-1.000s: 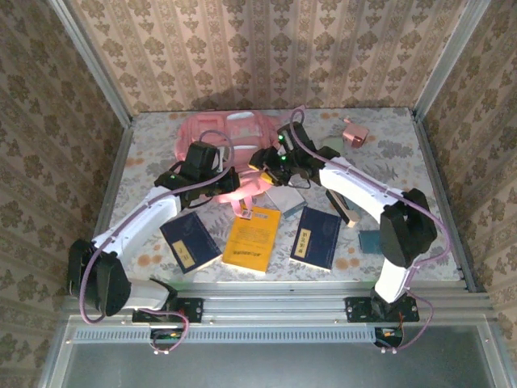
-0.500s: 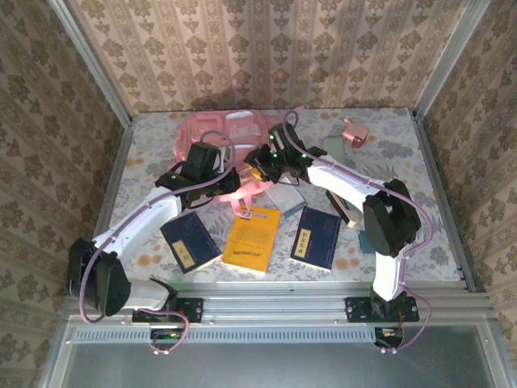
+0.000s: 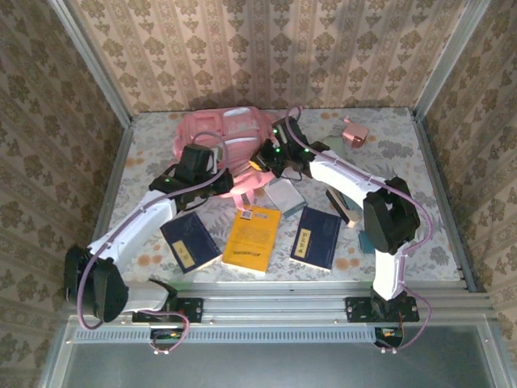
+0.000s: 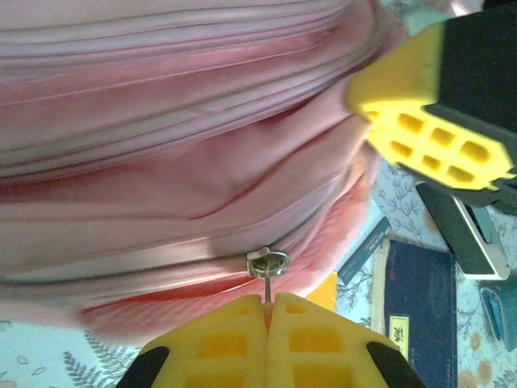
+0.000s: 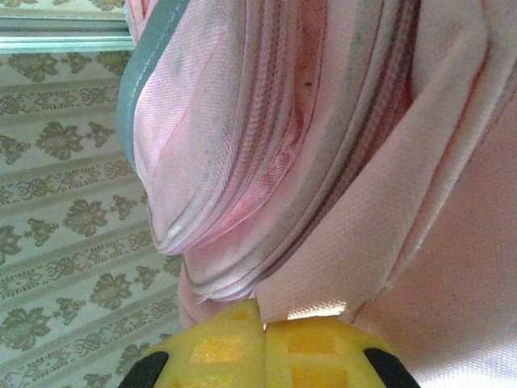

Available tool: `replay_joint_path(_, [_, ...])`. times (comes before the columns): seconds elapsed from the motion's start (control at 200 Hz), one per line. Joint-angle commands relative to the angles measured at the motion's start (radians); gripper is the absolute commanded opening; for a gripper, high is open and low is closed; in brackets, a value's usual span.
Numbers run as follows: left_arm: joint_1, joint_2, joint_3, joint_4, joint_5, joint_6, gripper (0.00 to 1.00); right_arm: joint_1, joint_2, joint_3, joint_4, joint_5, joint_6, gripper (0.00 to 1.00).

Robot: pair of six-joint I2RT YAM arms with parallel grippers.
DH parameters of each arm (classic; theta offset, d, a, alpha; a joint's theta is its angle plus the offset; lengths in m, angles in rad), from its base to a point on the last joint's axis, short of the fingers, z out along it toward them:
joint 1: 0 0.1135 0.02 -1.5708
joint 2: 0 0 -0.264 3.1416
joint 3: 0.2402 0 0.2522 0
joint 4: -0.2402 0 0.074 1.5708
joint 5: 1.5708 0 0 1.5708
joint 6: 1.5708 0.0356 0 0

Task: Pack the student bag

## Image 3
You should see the light grey notebook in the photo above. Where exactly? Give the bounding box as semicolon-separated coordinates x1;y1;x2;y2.
264;177;305;220

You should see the pink school backpack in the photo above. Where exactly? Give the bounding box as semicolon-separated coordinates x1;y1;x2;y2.
173;105;286;213

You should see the pale green case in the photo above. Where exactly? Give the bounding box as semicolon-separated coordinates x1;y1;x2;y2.
321;135;348;157

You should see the pink pencil sharpener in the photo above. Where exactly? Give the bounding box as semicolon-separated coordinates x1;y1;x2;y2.
341;116;371;150

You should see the yellow book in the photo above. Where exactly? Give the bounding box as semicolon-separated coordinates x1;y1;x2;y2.
221;205;283;274

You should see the dark blue book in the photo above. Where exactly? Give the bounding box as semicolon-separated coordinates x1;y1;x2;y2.
159;211;223;276
289;205;343;271

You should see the floral table cover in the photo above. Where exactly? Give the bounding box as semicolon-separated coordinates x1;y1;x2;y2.
95;107;461;284

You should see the small teal notebook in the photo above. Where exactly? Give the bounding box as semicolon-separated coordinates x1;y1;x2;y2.
357;230;379;255

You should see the small electronics board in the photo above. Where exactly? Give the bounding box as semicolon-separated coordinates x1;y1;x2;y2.
151;329;182;344
375;327;405;348

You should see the grey metal base panel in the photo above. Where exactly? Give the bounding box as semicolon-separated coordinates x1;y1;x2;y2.
40;314;517;388

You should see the left aluminium side rail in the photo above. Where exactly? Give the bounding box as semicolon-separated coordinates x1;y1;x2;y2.
78;119;137;294

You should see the aluminium side rail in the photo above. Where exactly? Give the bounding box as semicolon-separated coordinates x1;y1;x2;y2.
414;115;485;292
78;119;137;294

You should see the left aluminium corner post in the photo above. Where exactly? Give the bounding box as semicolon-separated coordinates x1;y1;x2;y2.
46;0;134;129

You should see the aluminium corner post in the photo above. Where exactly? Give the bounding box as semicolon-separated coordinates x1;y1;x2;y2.
411;0;494;120
46;0;134;129

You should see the aluminium mounting rail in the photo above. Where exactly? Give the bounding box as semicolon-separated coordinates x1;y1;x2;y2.
64;282;494;324

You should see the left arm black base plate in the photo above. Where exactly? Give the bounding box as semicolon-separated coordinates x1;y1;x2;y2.
132;297;204;324

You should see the right aluminium side rail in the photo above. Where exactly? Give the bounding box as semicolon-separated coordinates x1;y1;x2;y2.
414;115;485;292

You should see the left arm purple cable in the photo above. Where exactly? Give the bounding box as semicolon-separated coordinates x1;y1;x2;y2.
76;131;232;356

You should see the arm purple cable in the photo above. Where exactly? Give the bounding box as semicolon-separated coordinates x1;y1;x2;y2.
76;131;232;356
284;105;434;355

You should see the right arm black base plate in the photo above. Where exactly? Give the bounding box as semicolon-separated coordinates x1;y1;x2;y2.
345;297;419;323

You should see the slotted grey cable duct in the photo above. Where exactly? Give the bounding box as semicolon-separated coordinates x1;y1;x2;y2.
72;326;376;344

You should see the right aluminium corner post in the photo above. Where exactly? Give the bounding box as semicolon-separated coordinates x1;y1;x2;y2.
411;0;494;120

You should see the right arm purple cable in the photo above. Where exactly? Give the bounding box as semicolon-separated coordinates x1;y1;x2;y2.
284;105;434;355

